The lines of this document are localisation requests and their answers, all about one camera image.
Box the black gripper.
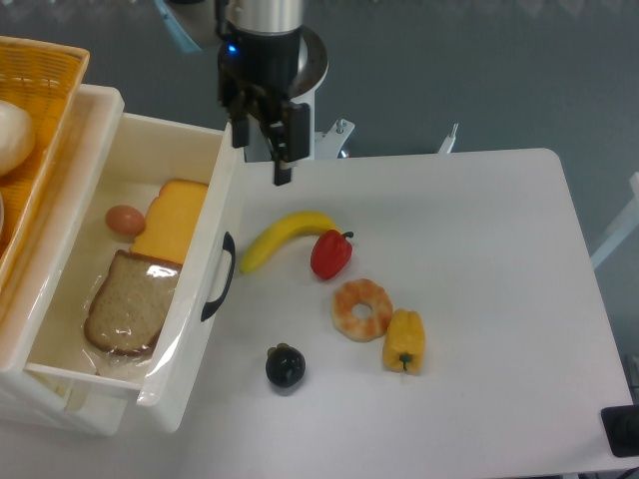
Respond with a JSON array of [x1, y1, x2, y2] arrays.
[[218, 28, 311, 187]]

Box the white drawer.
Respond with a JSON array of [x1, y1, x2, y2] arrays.
[[26, 115, 244, 435]]

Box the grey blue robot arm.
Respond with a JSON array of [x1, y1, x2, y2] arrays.
[[158, 1, 312, 186]]

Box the white drawer cabinet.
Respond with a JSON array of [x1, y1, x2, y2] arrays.
[[0, 83, 132, 438]]

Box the yellow banana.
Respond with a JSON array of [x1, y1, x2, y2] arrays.
[[240, 211, 341, 274]]

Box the orange toast slice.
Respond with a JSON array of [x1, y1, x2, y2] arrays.
[[130, 180, 208, 264]]

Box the red bell pepper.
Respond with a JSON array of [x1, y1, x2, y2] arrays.
[[310, 230, 353, 280]]

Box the brown egg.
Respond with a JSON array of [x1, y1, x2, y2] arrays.
[[105, 205, 146, 237]]

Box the yellow wicker basket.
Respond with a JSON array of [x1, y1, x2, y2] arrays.
[[1, 36, 90, 284]]

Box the brown bread slice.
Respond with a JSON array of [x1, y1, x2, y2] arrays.
[[83, 249, 182, 356]]

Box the dark purple mangosteen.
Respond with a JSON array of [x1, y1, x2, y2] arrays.
[[265, 343, 306, 388]]

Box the white bread bun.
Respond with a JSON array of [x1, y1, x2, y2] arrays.
[[0, 101, 35, 176]]

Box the yellow bell pepper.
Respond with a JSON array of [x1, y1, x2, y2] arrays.
[[382, 308, 425, 374]]

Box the black device at edge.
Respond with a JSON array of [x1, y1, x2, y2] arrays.
[[600, 404, 639, 458]]

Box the black top drawer handle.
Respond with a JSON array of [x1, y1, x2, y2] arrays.
[[201, 232, 237, 322]]

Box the orange shrimp ring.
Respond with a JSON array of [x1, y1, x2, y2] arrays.
[[331, 277, 395, 343]]

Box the white bracket behind table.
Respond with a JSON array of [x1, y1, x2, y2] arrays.
[[437, 122, 459, 154]]

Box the white table frame leg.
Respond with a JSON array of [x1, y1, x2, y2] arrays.
[[590, 173, 638, 270]]

